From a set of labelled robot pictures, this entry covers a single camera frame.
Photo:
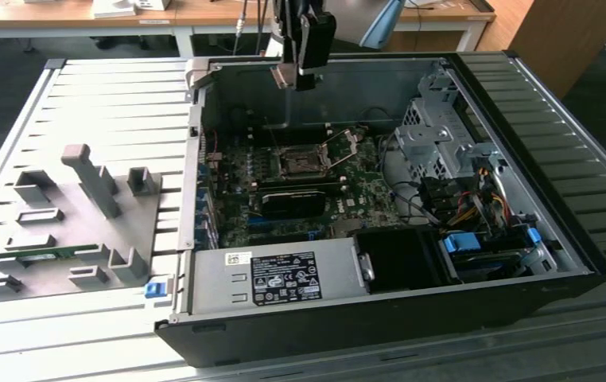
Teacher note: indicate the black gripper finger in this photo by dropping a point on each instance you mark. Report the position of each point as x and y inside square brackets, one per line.
[315, 44]

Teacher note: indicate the silver CPU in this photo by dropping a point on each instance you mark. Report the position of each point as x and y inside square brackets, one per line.
[283, 76]

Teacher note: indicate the thin metal locking lever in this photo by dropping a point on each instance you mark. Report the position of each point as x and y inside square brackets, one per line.
[271, 135]

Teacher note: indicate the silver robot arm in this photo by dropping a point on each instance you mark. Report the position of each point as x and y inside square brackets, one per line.
[382, 28]

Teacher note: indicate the CPU socket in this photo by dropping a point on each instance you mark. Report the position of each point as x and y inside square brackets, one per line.
[302, 163]

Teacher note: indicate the white cardboard box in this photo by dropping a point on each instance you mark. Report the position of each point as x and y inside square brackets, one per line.
[157, 4]
[117, 10]

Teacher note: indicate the metal drive cage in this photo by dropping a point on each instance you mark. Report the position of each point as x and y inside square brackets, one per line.
[425, 143]

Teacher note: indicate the green motherboard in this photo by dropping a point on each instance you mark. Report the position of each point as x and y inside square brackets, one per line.
[371, 187]

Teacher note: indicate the black graphics card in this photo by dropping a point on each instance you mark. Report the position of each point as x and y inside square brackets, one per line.
[291, 205]

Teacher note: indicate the wooden desk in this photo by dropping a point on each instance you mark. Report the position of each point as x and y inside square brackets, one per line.
[68, 18]

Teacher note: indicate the wooden cabinet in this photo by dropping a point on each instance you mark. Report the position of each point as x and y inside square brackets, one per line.
[562, 36]

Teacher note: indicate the black fan shroud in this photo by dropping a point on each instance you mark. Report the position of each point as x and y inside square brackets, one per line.
[398, 258]

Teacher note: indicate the blue disk carrier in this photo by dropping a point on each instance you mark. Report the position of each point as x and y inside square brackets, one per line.
[462, 242]

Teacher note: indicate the grey power supply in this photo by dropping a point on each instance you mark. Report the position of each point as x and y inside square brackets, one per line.
[213, 274]

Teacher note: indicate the blue plastic latch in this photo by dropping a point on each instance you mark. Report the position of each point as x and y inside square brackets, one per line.
[533, 235]

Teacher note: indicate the grey parts rack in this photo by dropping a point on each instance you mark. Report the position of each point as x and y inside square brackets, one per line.
[76, 232]

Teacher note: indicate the blue plastic clip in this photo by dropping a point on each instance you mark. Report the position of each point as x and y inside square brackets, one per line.
[155, 289]

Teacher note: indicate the green RAM stick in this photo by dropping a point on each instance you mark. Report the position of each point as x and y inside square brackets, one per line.
[66, 251]

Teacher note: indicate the black PC case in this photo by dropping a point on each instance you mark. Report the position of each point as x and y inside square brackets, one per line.
[334, 334]

